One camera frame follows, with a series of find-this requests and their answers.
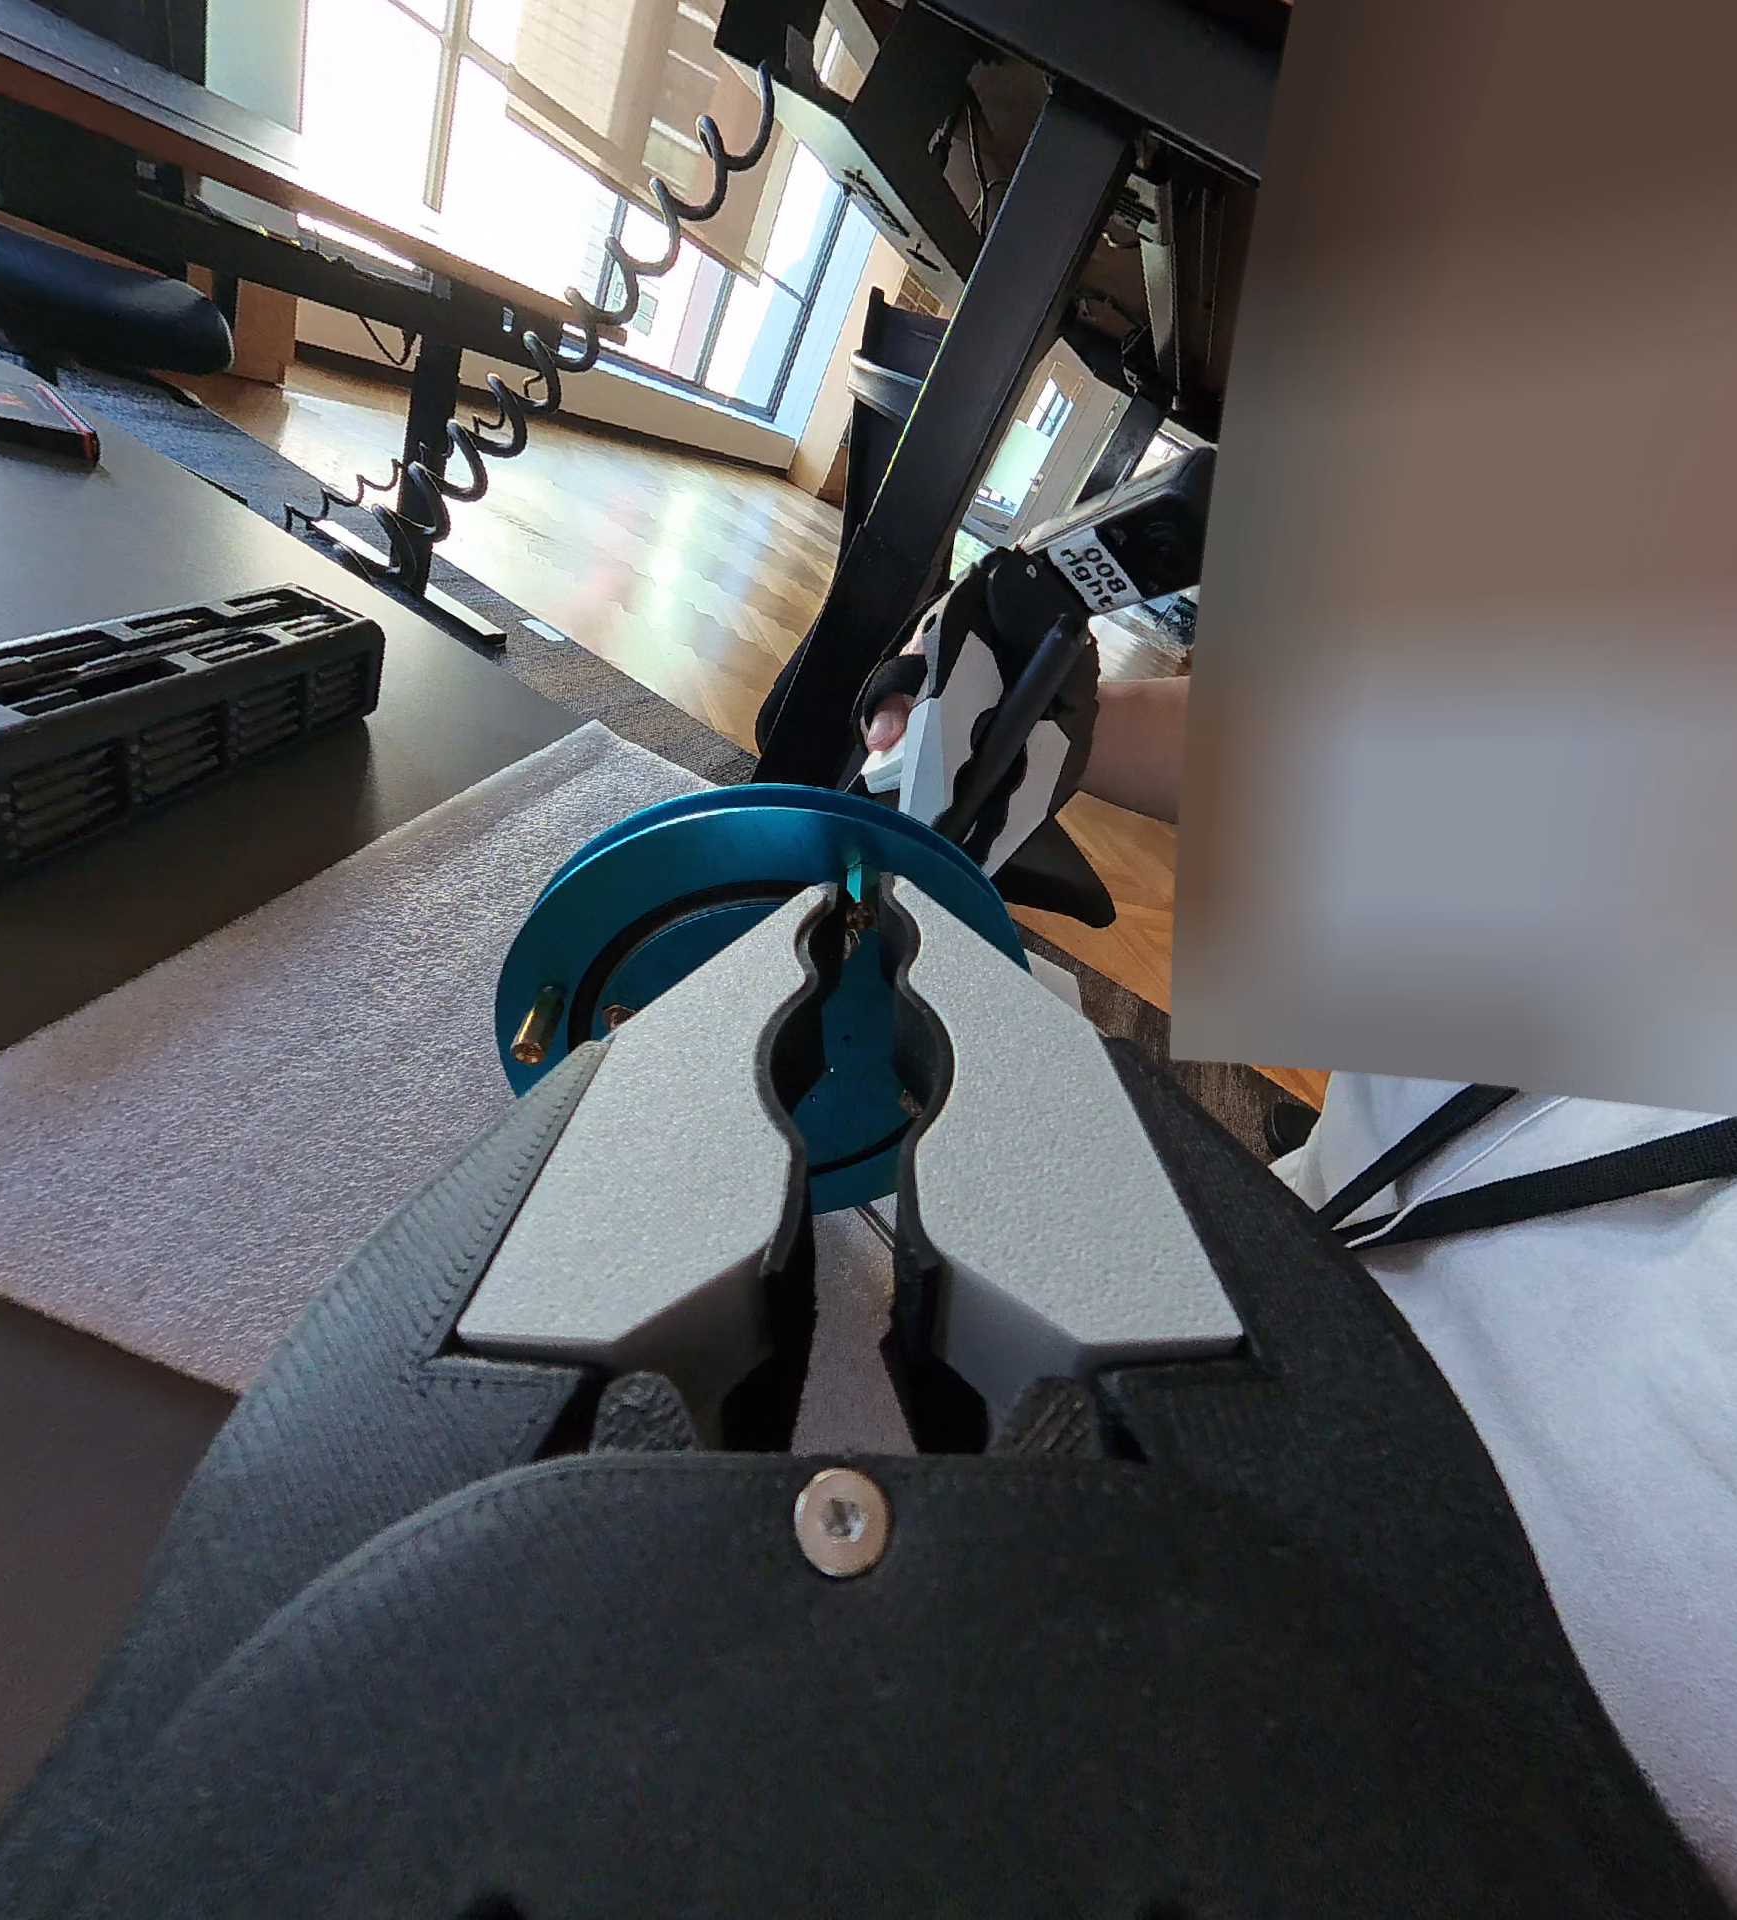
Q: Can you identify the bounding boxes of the coiled black cable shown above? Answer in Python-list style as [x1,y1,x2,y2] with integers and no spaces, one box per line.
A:
[282,67,781,581]

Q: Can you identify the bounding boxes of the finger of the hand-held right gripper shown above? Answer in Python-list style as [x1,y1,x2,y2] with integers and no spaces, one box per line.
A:
[899,635,1022,831]
[977,702,1098,877]

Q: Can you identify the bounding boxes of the black screwdriver bit case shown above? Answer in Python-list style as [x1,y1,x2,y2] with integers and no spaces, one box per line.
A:
[0,584,385,915]

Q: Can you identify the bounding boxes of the person's white shirt torso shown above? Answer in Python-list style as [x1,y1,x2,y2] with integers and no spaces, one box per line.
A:
[1281,1072,1737,1920]

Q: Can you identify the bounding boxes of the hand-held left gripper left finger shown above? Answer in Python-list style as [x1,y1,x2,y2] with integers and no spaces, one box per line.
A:
[453,882,847,1455]

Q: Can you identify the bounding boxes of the small black box red print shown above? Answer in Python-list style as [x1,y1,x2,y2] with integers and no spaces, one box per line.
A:
[0,365,101,471]

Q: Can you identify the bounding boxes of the blue metal wheel assembly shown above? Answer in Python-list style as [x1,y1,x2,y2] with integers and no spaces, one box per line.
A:
[496,784,1033,1211]

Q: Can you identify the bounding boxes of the black standing desk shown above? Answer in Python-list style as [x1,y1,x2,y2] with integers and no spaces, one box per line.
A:
[719,0,1291,783]

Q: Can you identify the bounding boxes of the wooden background desk black legs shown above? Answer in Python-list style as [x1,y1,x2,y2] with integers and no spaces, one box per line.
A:
[0,0,571,648]

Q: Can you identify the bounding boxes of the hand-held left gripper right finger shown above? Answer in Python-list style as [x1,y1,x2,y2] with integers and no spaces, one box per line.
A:
[880,877,1245,1455]

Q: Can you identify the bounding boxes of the person's right hand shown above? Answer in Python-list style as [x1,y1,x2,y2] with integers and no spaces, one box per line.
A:
[863,660,948,757]

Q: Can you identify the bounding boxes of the person's right forearm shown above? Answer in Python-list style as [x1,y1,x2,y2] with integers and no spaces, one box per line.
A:
[1093,674,1188,825]

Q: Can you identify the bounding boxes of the white foam mat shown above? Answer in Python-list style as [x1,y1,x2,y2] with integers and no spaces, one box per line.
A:
[0,720,1080,1451]

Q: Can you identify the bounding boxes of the dark blue office chair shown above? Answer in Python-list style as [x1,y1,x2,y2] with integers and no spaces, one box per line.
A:
[0,187,235,379]

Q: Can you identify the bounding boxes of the dark grey desk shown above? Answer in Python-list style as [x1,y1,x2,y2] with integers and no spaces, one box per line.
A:
[0,336,615,1920]

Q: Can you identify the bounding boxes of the large window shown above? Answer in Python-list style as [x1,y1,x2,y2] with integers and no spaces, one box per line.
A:
[199,0,871,423]

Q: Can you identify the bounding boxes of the black precision screwdriver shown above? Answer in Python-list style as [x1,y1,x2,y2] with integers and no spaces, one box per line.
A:
[935,618,1090,850]

